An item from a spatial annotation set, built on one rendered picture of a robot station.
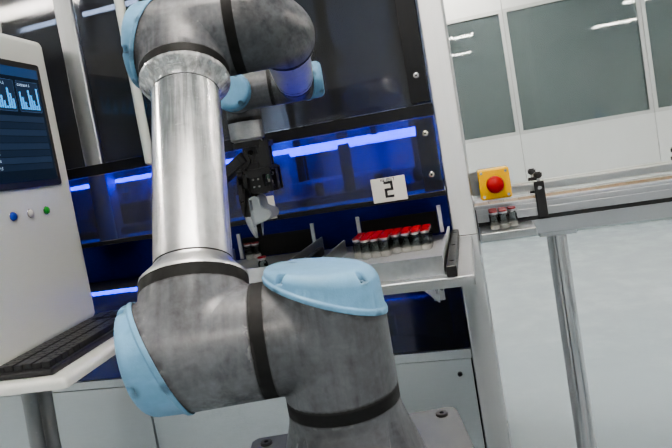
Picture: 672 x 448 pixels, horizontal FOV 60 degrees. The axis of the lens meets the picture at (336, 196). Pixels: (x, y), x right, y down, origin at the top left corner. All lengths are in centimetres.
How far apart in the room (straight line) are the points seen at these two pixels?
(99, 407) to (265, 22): 139
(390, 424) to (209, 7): 53
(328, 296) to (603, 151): 569
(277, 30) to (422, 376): 102
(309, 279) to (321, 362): 8
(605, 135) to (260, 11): 553
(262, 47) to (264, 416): 114
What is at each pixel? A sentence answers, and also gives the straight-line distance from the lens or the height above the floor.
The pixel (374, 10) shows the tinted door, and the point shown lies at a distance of 147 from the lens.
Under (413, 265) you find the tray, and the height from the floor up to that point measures 90.
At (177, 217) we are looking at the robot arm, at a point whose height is 109.
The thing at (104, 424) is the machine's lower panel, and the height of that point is 47.
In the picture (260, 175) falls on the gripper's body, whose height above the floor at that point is 111.
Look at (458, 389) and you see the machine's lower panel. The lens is 155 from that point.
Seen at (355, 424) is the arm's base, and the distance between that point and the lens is 58.
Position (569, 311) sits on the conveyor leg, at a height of 62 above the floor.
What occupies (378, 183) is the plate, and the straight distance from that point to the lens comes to 144.
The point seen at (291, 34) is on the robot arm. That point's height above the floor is 129.
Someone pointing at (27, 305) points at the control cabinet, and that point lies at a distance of 152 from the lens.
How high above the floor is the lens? 112
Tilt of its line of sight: 4 degrees down
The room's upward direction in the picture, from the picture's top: 10 degrees counter-clockwise
